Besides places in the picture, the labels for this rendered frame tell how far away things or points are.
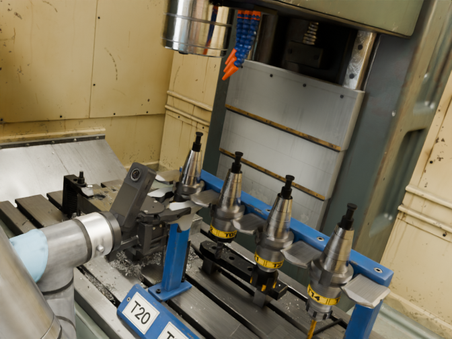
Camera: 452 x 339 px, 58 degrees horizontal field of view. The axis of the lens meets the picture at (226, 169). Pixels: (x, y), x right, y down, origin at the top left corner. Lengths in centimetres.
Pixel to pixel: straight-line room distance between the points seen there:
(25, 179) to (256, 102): 100
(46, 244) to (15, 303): 14
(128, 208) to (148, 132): 162
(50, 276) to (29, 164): 127
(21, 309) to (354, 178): 99
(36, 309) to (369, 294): 45
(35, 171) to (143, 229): 119
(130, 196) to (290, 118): 73
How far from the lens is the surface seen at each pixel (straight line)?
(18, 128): 197
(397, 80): 123
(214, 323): 99
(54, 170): 192
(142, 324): 92
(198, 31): 92
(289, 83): 133
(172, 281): 102
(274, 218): 67
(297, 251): 69
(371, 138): 126
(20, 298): 56
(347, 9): 85
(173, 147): 235
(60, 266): 68
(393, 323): 177
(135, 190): 73
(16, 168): 189
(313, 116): 129
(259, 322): 102
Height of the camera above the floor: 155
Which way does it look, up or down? 20 degrees down
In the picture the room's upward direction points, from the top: 11 degrees clockwise
